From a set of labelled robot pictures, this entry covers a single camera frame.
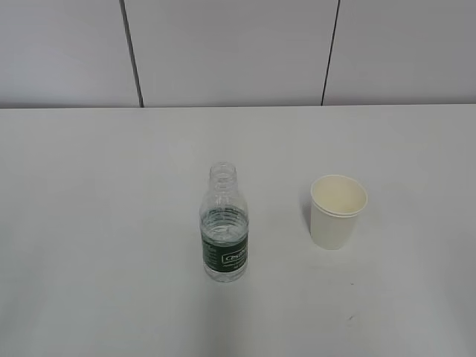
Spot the clear green-label water bottle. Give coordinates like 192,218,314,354
199,161,249,283

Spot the white paper cup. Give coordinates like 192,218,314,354
309,175,368,250

